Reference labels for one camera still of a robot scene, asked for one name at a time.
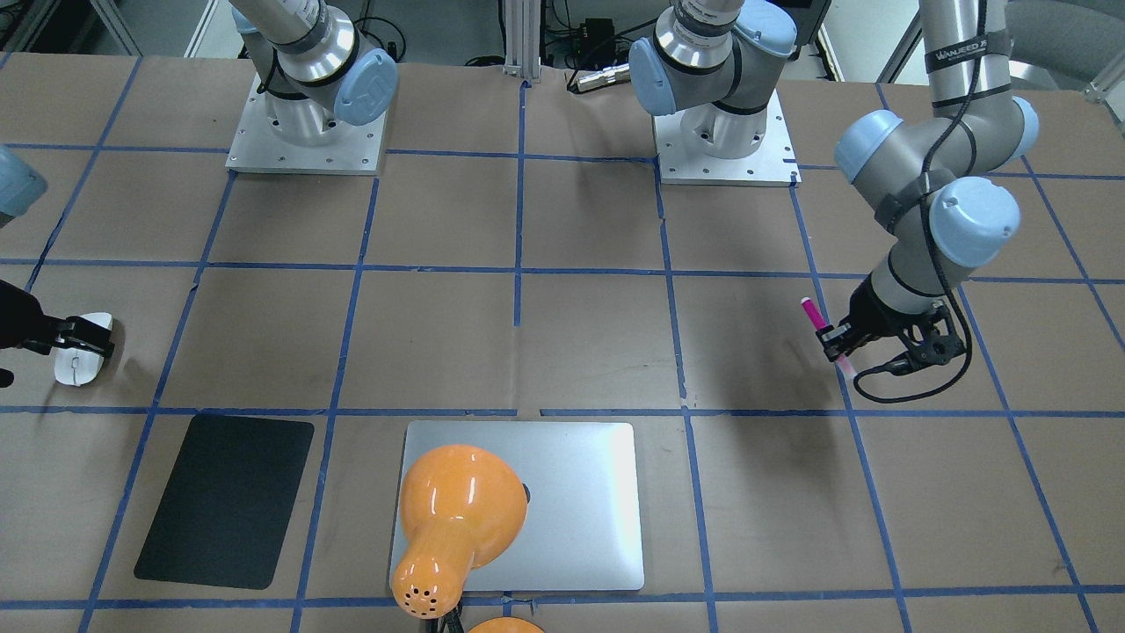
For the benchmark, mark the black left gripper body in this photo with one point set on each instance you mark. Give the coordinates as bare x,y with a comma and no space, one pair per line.
872,309

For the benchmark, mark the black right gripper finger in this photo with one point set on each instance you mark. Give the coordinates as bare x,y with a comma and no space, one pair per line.
85,335

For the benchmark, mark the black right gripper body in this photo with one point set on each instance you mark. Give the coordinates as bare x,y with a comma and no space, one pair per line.
19,318

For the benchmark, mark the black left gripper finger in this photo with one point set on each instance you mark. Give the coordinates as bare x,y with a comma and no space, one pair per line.
843,339

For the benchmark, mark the white computer mouse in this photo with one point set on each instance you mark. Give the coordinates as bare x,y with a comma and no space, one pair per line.
75,367

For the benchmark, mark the pink marker pen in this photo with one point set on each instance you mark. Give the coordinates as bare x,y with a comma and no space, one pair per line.
822,329

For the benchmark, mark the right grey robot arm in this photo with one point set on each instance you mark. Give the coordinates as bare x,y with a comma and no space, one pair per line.
312,50

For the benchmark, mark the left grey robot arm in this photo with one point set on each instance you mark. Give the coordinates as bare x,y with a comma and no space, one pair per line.
717,63

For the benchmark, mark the black mousepad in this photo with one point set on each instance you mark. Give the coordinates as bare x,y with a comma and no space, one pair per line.
224,513

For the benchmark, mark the silver apple laptop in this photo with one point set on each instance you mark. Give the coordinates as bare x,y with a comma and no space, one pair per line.
583,532

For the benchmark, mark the grey office chair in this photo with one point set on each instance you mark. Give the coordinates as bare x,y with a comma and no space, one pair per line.
1066,45

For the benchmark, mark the silver cylindrical connector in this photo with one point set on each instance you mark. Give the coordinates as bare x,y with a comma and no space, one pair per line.
598,80

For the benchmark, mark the orange desk lamp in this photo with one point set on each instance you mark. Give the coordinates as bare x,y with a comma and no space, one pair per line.
460,507

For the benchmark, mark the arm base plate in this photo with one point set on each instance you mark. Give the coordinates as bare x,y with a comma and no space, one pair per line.
705,146
298,137

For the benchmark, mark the aluminium frame post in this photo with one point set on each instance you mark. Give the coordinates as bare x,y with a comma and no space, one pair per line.
522,39

